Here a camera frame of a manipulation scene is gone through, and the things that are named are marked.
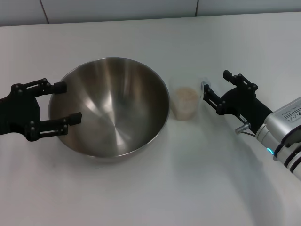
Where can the white rice grains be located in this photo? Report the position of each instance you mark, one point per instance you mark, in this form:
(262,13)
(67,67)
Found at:
(187,96)

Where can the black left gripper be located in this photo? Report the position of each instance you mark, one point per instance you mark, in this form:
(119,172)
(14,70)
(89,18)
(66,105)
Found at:
(18,113)

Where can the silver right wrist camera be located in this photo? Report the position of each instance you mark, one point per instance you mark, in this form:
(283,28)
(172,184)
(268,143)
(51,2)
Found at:
(287,115)

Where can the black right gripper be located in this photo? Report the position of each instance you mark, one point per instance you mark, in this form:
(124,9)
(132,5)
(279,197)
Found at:
(244,106)

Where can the stainless steel mixing bowl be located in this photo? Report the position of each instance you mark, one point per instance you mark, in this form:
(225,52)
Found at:
(110,106)

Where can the clear plastic cup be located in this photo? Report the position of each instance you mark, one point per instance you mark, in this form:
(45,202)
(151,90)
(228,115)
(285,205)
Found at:
(185,110)

